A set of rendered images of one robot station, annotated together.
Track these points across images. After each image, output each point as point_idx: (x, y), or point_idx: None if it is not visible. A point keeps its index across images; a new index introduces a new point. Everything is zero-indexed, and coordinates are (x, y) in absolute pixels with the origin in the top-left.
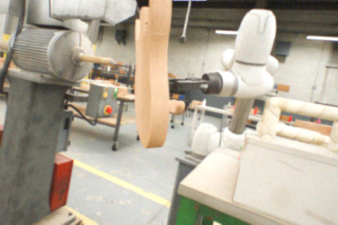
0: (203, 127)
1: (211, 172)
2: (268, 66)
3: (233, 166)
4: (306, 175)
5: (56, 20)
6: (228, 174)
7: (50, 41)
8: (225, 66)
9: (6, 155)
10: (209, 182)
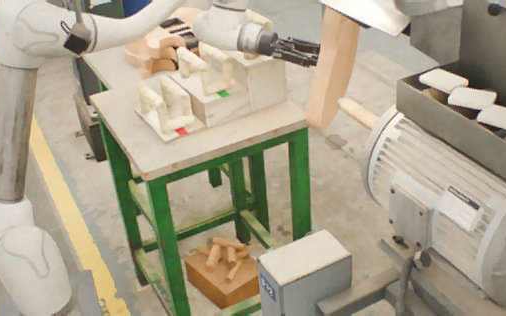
0: (46, 237)
1: (259, 124)
2: None
3: (211, 130)
4: None
5: (474, 86)
6: (242, 121)
7: None
8: (109, 46)
9: None
10: (281, 115)
